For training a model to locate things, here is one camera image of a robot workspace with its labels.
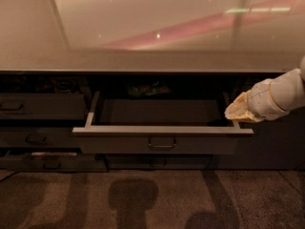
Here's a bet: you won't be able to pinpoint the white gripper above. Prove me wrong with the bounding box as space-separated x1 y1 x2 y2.
225 79 288 123

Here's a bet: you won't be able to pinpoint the grey drawer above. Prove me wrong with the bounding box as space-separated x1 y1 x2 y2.
0 154 108 173
105 155 213 170
72 92 254 155
0 127 78 148
0 93 87 120

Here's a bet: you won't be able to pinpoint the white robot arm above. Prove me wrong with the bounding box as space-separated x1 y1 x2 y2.
225 58 305 123

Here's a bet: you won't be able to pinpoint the dark items in left drawer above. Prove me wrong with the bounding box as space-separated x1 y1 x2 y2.
0 75 78 94

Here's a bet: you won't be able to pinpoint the white object in bottom drawer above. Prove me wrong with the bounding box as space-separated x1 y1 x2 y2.
31 152 77 156

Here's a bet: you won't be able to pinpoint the green snack bag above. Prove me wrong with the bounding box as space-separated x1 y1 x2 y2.
127 81 172 97

